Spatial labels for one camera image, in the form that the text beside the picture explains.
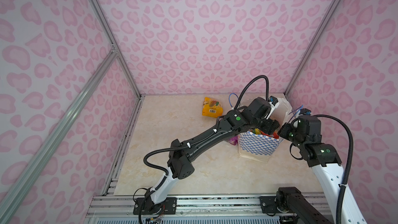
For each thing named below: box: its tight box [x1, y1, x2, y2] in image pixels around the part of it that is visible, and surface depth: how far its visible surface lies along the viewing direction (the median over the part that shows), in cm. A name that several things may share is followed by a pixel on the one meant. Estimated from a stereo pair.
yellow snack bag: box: [202, 96, 224, 118], surface depth 106 cm
